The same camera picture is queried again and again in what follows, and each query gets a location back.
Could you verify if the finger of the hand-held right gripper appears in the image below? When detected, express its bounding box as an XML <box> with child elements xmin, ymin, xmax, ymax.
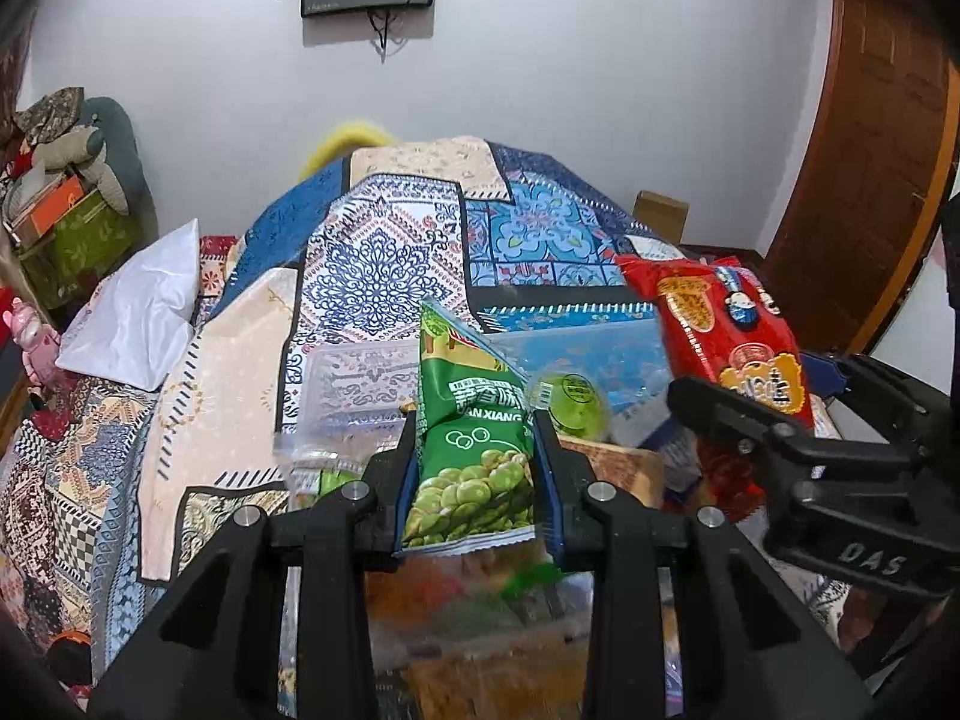
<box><xmin>666</xmin><ymin>375</ymin><xmax>927</xmax><ymax>541</ymax></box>
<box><xmin>799</xmin><ymin>351</ymin><xmax>946</xmax><ymax>428</ymax></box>

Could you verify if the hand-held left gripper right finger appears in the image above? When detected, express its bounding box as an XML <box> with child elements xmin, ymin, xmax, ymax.
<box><xmin>531</xmin><ymin>409</ymin><xmax>875</xmax><ymax>720</ymax></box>

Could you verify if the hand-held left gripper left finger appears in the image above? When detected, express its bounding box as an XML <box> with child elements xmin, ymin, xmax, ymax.
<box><xmin>90</xmin><ymin>409</ymin><xmax>418</xmax><ymax>720</ymax></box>

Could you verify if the green pea snack packet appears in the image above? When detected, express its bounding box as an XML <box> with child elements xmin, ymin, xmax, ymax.
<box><xmin>397</xmin><ymin>300</ymin><xmax>538</xmax><ymax>557</ymax></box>

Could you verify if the red snack packet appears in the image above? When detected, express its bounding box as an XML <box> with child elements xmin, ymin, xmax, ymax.
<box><xmin>616</xmin><ymin>255</ymin><xmax>818</xmax><ymax>522</ymax></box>

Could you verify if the clear plastic storage container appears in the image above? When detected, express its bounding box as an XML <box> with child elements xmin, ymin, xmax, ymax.
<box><xmin>274</xmin><ymin>315</ymin><xmax>680</xmax><ymax>497</ymax></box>

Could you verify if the clear packet of orange snacks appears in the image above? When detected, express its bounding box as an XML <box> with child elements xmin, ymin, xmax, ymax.
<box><xmin>371</xmin><ymin>551</ymin><xmax>526</xmax><ymax>640</ymax></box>

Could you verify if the blue and white snack packet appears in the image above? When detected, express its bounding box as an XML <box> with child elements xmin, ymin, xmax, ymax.
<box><xmin>611</xmin><ymin>401</ymin><xmax>706</xmax><ymax>497</ymax></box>

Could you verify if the brown cracker packet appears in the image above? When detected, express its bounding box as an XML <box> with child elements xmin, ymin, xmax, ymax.
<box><xmin>559</xmin><ymin>433</ymin><xmax>666</xmax><ymax>512</ymax></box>

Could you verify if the green jelly cup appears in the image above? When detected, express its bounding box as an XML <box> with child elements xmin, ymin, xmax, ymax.
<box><xmin>527</xmin><ymin>371</ymin><xmax>613</xmax><ymax>441</ymax></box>

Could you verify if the cardboard box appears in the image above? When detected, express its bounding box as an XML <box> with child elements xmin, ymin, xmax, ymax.
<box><xmin>634</xmin><ymin>191</ymin><xmax>692</xmax><ymax>245</ymax></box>

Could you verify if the wooden door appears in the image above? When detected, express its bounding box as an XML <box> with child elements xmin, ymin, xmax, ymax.
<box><xmin>757</xmin><ymin>0</ymin><xmax>960</xmax><ymax>362</ymax></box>

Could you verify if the patchwork blanket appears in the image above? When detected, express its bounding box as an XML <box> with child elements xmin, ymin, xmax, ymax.
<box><xmin>90</xmin><ymin>136</ymin><xmax>848</xmax><ymax>616</ymax></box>

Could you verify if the white pillow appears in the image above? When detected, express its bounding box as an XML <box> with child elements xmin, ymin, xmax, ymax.
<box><xmin>56</xmin><ymin>219</ymin><xmax>202</xmax><ymax>393</ymax></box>

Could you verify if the yellow round object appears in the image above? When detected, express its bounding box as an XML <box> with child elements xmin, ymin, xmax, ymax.
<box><xmin>298</xmin><ymin>120</ymin><xmax>400</xmax><ymax>182</ymax></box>

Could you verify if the geometric patterned bedsheet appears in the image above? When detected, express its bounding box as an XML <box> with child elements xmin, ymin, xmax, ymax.
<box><xmin>0</xmin><ymin>235</ymin><xmax>248</xmax><ymax>691</ymax></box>

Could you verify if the pink toy figure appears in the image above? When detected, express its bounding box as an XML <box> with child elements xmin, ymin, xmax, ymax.
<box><xmin>2</xmin><ymin>296</ymin><xmax>66</xmax><ymax>407</ymax></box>

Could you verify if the green box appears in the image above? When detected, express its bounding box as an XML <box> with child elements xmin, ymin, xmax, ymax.
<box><xmin>19</xmin><ymin>187</ymin><xmax>141</xmax><ymax>310</ymax></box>

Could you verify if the orange box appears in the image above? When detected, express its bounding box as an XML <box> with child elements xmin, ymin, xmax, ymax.
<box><xmin>10</xmin><ymin>176</ymin><xmax>85</xmax><ymax>242</ymax></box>

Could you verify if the grey plush toy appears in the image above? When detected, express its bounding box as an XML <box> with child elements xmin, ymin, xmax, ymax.
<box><xmin>34</xmin><ymin>124</ymin><xmax>130</xmax><ymax>216</ymax></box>

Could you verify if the patterned folded cloth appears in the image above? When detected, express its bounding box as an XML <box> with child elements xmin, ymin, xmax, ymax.
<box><xmin>13</xmin><ymin>86</ymin><xmax>86</xmax><ymax>145</ymax></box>

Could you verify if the striped curtain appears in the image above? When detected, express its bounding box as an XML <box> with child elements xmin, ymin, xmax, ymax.
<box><xmin>0</xmin><ymin>15</ymin><xmax>36</xmax><ymax>137</ymax></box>

